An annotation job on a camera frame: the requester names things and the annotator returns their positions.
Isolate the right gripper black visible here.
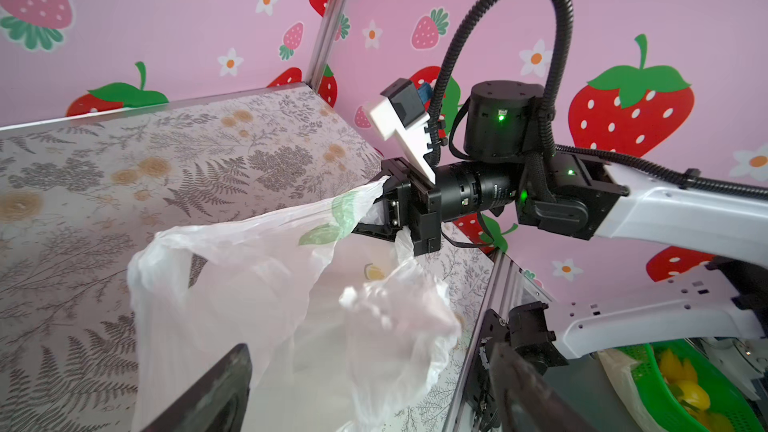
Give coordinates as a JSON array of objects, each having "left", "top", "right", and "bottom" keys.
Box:
[{"left": 352, "top": 158, "right": 442, "bottom": 256}]

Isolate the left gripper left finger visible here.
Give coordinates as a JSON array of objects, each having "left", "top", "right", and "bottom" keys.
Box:
[{"left": 143, "top": 343, "right": 252, "bottom": 432}]

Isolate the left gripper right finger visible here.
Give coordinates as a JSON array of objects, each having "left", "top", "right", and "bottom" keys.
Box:
[{"left": 489, "top": 343, "right": 594, "bottom": 432}]

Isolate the white lemon print plastic bag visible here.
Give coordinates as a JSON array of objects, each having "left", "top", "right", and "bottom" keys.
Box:
[{"left": 127, "top": 180, "right": 462, "bottom": 431}]

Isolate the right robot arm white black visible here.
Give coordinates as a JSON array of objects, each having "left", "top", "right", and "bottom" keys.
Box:
[{"left": 356, "top": 0, "right": 767, "bottom": 371}]

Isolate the green plastic basket outside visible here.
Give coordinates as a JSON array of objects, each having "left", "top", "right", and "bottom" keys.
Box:
[{"left": 618, "top": 340, "right": 764, "bottom": 431}]

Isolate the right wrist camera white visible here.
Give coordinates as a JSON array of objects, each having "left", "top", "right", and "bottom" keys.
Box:
[{"left": 366, "top": 78, "right": 436, "bottom": 185}]

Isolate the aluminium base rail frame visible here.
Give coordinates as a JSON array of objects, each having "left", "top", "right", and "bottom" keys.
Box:
[{"left": 443, "top": 250, "right": 552, "bottom": 431}]

